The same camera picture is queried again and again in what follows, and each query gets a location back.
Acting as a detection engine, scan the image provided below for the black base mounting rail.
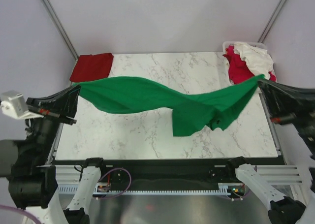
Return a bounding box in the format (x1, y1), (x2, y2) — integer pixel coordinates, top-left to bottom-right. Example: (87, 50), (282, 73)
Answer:
(81, 156), (284, 192)

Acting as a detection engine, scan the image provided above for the folded dark red t-shirt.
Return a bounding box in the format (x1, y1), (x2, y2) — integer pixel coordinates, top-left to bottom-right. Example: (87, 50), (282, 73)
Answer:
(69, 53), (114, 83)

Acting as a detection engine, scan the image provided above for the white plastic laundry basket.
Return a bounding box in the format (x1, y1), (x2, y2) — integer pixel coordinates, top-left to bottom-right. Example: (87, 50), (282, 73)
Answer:
(222, 40), (279, 94)

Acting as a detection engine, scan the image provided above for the aluminium frame post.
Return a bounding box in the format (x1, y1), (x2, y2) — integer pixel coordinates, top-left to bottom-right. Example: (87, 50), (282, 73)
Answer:
(41, 0), (79, 60)
(258, 0), (288, 43)

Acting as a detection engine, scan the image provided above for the white slotted cable duct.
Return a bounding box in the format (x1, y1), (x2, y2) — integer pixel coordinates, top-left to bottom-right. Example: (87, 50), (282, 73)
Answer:
(58, 184), (246, 196)

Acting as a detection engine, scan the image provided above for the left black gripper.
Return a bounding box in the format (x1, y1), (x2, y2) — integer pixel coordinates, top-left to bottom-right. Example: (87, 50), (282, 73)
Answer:
(27, 82), (81, 162)

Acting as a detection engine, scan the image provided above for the red t-shirt in basket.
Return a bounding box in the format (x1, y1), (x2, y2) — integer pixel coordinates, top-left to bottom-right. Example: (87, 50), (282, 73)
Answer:
(222, 44), (277, 85)

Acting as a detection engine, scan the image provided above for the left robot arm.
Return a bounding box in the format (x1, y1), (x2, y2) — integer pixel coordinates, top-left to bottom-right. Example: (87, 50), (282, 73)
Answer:
(0, 85), (108, 224)

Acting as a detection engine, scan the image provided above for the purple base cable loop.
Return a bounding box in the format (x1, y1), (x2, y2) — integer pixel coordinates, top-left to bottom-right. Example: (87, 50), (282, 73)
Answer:
(92, 168), (131, 202)

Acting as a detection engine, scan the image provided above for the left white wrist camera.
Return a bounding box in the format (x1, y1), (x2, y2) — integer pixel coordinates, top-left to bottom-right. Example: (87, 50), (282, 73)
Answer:
(0, 91), (41, 120)

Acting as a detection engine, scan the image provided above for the right aluminium frame post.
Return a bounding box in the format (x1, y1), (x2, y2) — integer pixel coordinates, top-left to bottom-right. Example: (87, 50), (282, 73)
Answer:
(258, 0), (288, 43)

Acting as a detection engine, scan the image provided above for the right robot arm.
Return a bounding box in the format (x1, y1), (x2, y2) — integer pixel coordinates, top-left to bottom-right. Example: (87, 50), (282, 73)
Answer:
(225, 79), (315, 224)

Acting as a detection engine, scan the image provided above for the green t-shirt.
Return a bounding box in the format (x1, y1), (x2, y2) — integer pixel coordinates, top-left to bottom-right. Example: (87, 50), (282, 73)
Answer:
(79, 74), (264, 137)

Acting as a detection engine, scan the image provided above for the white t-shirt in basket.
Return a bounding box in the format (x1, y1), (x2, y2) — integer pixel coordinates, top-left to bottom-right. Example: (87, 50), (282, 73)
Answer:
(233, 42), (274, 80)

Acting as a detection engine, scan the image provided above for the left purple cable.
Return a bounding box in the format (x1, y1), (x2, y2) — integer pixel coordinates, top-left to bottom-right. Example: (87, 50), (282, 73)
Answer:
(0, 204), (41, 224)

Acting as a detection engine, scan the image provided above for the left aluminium frame post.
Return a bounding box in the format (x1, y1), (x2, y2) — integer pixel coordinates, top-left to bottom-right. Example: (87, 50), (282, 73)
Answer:
(41, 0), (79, 60)

